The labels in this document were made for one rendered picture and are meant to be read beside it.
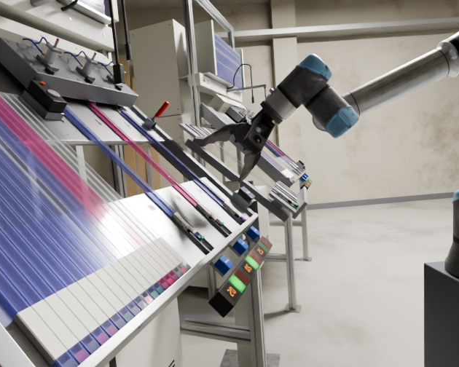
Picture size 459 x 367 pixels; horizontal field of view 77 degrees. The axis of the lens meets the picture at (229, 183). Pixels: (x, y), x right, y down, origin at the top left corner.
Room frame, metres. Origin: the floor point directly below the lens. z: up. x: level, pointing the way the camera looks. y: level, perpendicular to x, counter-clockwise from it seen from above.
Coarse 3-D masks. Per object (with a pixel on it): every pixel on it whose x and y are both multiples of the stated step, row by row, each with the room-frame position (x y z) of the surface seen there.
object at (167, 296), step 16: (224, 240) 0.61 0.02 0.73; (208, 256) 0.52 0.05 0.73; (192, 272) 0.46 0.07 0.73; (176, 288) 0.41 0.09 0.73; (160, 304) 0.37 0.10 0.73; (144, 320) 0.33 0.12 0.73; (112, 336) 0.29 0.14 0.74; (128, 336) 0.31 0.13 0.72; (96, 352) 0.27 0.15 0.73; (112, 352) 0.29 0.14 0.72
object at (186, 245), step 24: (168, 192) 0.68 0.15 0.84; (192, 192) 0.76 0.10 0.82; (216, 192) 0.85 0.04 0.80; (144, 216) 0.54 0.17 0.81; (168, 216) 0.59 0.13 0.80; (192, 216) 0.65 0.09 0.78; (216, 216) 0.72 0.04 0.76; (168, 240) 0.53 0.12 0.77; (192, 240) 0.57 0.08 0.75; (216, 240) 0.63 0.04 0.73; (192, 264) 0.51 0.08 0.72; (0, 312) 0.27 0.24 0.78; (24, 336) 0.27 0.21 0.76
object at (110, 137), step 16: (0, 80) 0.64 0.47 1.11; (80, 112) 0.75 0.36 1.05; (112, 112) 0.87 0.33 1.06; (128, 112) 0.96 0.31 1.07; (64, 128) 0.64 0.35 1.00; (96, 128) 0.73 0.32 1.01; (128, 128) 0.85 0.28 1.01; (80, 144) 0.71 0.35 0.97; (112, 144) 0.81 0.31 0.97; (128, 144) 0.87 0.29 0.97
